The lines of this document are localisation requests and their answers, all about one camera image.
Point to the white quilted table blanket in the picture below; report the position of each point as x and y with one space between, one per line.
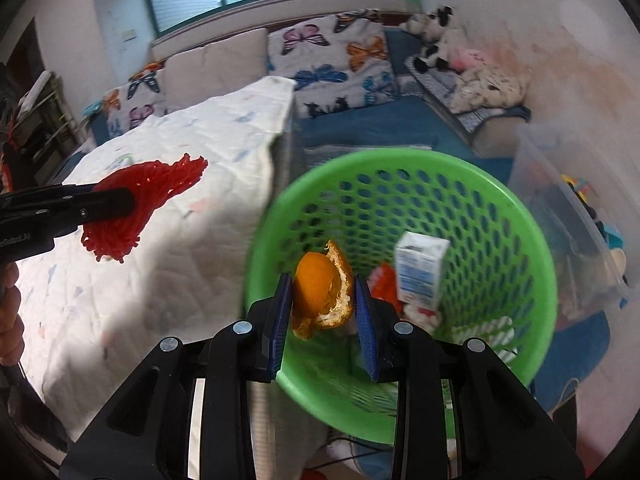
90 323

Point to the beige sofa cushion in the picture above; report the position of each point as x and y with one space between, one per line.
221 67

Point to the spotted cream cloth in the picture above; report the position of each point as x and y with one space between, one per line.
488 87

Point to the orange peel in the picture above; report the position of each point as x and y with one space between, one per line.
323 292

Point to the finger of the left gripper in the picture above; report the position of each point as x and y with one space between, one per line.
57 210

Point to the green plastic trash basket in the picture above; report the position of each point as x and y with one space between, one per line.
450 247

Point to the butterfly print pillow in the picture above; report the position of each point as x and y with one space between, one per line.
338 62
143 95

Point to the blue sofa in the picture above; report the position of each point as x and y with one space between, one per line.
258 133

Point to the black white plush cow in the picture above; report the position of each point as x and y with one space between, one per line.
442 35

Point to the left butterfly print pillow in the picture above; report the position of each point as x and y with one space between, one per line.
143 95

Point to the metal clothes rack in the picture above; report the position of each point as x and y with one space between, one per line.
43 135

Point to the wall power socket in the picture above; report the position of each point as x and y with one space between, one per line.
129 34

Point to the orange snack wrapper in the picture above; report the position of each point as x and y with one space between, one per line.
382 285

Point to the white paper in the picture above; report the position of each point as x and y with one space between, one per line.
426 319

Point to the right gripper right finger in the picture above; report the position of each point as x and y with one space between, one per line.
461 412

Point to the pink plush toy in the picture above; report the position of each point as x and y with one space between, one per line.
462 59

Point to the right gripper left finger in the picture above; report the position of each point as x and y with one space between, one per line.
143 430

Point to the person's left hand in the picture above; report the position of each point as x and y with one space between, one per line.
11 325

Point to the red foam fruit net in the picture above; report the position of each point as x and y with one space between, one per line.
150 186

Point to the blue white milk carton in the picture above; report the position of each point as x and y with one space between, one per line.
420 262

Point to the right butterfly print pillow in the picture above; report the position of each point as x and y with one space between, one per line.
338 62

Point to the clear plastic storage bin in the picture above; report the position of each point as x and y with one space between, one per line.
590 222

